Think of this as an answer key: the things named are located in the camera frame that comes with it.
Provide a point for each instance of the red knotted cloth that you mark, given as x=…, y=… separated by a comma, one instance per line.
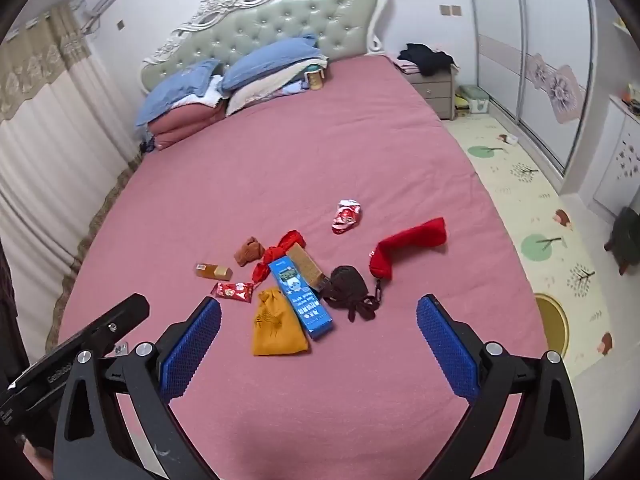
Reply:
x=280, y=250

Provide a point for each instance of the green storage box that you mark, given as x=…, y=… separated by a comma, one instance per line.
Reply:
x=475, y=97

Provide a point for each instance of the crumpled red snack packet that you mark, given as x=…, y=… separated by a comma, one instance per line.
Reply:
x=346, y=216

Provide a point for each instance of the small blue pillow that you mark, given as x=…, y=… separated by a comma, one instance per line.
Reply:
x=175, y=87

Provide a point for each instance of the cream pillow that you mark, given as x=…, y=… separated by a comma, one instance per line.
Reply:
x=260, y=94

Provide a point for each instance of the wall switch plate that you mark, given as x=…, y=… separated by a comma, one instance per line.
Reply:
x=450, y=10

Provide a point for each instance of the white sliding door wardrobe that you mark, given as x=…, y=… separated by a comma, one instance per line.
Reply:
x=500, y=35

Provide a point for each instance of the grey nightstand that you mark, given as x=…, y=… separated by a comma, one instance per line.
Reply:
x=435, y=92

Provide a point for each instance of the brown sock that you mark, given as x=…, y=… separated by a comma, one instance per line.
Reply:
x=248, y=252

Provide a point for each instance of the folded pink blanket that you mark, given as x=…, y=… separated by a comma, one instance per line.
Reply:
x=185, y=125

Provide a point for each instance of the yellow cup with green lid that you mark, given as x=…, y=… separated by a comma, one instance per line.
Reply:
x=316, y=80

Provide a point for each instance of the blue carton box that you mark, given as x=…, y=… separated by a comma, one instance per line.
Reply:
x=305, y=305

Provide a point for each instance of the small red snack packet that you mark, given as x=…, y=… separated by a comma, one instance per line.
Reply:
x=232, y=290

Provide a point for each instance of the large blue pillow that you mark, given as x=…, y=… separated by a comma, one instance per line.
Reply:
x=270, y=62

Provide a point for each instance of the red zip pouch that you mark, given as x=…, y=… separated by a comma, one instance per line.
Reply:
x=410, y=245

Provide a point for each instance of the amber bottle with gold cap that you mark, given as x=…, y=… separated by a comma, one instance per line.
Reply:
x=210, y=271

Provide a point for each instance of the dark green stool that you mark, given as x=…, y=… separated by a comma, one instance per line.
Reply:
x=627, y=235

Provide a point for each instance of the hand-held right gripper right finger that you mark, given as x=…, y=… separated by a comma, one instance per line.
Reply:
x=447, y=347

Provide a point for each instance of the brown carton box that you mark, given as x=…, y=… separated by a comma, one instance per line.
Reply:
x=310, y=267

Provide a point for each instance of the white cabinet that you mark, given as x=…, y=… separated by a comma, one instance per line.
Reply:
x=620, y=160

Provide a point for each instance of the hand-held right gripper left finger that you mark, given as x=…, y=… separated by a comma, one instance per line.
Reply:
x=192, y=347

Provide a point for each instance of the green tufted headboard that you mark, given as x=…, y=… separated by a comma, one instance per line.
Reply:
x=300, y=15

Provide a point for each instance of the pink folded clothes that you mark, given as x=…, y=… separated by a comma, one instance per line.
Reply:
x=404, y=66

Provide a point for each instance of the tree print play mat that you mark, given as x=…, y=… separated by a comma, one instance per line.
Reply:
x=525, y=200

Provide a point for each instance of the black clothes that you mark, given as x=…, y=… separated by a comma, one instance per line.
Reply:
x=427, y=57

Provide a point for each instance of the cream patterned curtain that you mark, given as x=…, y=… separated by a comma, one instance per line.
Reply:
x=50, y=135

